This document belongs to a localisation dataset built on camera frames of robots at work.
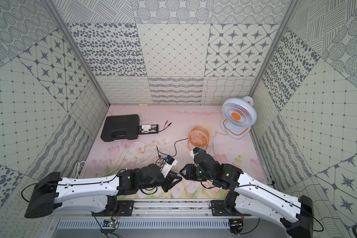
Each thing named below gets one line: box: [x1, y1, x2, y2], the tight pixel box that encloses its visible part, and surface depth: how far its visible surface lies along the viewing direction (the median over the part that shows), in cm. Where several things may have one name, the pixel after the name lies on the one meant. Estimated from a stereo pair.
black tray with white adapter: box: [137, 123, 159, 135], surface depth 105 cm
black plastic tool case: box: [100, 114, 140, 142], surface depth 100 cm
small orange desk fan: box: [188, 126, 210, 148], surface depth 93 cm
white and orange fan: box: [220, 96, 258, 139], surface depth 90 cm
